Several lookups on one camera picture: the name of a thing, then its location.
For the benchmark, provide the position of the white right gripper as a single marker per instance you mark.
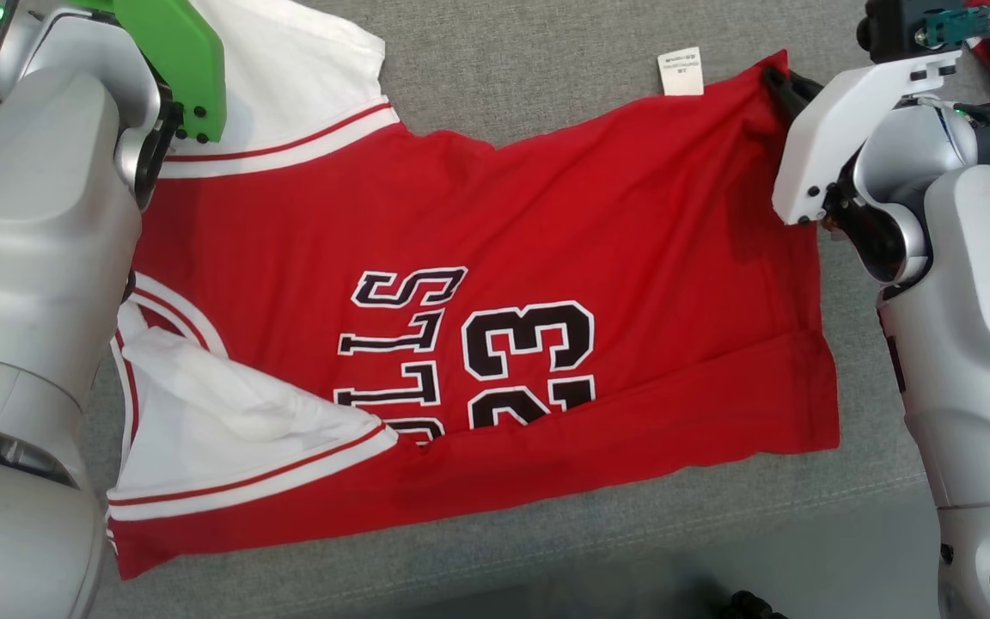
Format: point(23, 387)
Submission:
point(830, 129)

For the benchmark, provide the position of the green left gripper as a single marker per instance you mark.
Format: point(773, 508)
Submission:
point(177, 52)

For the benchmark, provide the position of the red and white Bulls jersey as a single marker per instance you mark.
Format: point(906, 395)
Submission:
point(546, 215)

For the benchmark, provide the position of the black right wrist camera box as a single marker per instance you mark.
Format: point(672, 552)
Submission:
point(890, 30)

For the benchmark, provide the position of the grey fabric sofa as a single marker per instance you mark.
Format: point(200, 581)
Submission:
point(546, 69)

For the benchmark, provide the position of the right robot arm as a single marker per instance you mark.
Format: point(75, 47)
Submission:
point(976, 344)

